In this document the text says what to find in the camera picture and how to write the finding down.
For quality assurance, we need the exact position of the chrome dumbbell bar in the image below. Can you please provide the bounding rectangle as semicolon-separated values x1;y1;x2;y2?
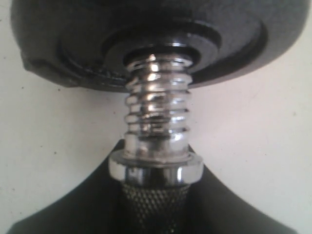
109;46;204;234

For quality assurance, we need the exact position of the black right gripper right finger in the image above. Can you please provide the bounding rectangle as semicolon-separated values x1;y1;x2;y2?
186;157;312;234

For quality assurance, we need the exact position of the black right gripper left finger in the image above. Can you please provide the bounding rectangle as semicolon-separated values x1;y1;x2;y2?
0;138;127;234

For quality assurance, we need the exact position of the black weight plate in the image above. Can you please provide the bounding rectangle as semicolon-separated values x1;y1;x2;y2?
10;0;311;92

